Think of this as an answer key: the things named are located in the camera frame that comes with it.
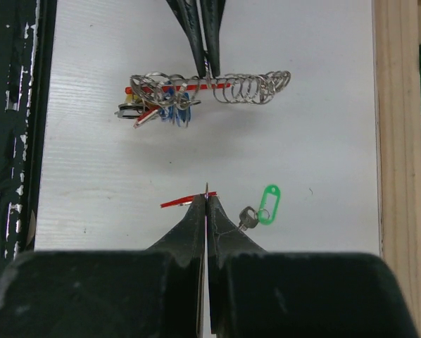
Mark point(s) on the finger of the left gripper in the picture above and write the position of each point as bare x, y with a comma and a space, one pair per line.
186, 13
212, 13

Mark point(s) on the grey key holder with rings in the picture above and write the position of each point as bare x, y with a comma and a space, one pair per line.
171, 97

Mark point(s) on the green tag key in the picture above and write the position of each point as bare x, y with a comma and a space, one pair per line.
265, 214

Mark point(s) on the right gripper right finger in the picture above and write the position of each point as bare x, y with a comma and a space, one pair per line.
256, 293

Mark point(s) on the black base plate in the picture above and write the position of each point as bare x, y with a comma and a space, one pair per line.
26, 48

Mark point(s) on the red tag key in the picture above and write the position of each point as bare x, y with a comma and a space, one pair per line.
186, 200

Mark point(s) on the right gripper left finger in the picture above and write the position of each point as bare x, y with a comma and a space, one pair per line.
156, 292

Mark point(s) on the wooden clothes rack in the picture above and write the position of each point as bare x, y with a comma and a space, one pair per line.
397, 72

